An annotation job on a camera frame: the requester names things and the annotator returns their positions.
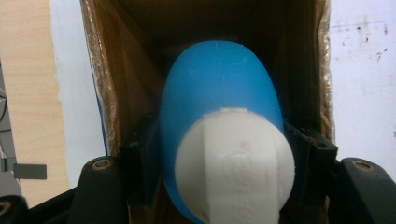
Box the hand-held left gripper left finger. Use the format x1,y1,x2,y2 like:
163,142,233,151
119,113,164,206

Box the blue detergent bottle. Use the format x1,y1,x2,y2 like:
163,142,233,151
158,39,297,224

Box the blue printed cardboard box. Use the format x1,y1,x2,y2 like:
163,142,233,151
78,0,336,224

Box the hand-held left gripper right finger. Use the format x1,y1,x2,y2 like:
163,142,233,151
282,119,339,203

